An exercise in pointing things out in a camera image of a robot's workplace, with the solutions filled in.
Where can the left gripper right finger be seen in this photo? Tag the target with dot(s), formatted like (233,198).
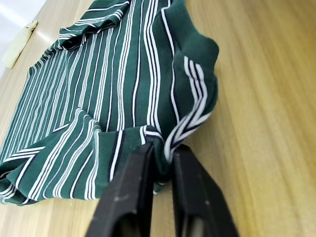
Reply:
(197,195)

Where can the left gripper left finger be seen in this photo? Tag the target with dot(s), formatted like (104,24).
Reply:
(126,197)

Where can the green striped T-shirt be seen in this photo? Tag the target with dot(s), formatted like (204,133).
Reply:
(108,93)

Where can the pale yellow tape strip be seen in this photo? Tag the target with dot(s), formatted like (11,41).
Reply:
(18,43)

